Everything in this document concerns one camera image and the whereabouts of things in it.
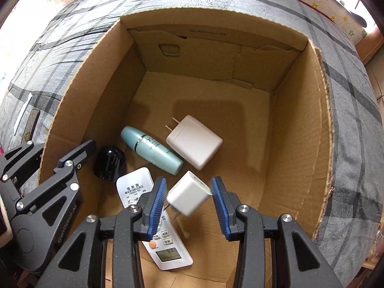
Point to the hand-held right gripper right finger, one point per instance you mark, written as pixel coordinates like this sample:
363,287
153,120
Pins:
219,207

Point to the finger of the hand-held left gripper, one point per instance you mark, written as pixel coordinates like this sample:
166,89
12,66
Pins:
67,171
18,159

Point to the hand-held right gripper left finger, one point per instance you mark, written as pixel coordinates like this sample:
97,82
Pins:
159,204

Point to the white remote control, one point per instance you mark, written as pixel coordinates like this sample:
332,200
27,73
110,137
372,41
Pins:
135,189

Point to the small white charger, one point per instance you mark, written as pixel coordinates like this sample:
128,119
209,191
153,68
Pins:
189,193

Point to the small black jar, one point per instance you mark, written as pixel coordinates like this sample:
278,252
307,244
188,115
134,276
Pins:
109,163

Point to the teal cosmetic bottle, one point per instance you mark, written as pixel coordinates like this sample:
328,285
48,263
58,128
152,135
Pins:
153,150

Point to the large white charger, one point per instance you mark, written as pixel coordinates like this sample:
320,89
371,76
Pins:
196,144

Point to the brown cardboard box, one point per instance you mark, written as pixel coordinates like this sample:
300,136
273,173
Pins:
210,90

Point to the person's left forearm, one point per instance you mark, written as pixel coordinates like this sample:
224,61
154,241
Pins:
3,216

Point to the black smartphone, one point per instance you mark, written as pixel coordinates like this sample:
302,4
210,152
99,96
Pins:
30,126

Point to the white smartphone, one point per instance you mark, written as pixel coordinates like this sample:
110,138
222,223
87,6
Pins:
23,114

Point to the grey plaid bed sheet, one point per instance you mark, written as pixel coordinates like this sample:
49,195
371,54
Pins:
348,126

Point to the dark oval object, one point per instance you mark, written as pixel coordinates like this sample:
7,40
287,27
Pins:
360,19

